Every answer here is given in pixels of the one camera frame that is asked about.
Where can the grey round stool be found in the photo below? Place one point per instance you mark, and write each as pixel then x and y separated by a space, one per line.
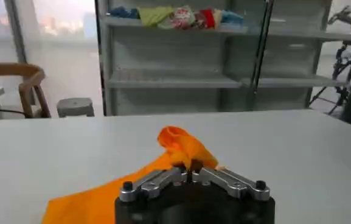
pixel 75 106

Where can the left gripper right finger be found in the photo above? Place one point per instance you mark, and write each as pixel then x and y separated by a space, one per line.
pixel 233 182

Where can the black tripod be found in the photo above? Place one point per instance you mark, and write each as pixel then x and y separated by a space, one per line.
pixel 342 65

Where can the brown wooden chair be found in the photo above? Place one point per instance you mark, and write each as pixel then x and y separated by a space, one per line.
pixel 26 71

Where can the grey shelf rack with clothes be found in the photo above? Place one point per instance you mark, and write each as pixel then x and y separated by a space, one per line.
pixel 169 79

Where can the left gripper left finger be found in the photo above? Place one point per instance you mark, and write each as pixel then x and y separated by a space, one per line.
pixel 154 182

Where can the orange T-shirt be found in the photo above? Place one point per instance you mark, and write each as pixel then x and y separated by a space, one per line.
pixel 181 146

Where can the grey window frame post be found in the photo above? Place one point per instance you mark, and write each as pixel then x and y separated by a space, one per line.
pixel 15 30

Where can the empty grey shelf rack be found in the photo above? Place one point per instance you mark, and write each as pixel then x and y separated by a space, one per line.
pixel 294 80

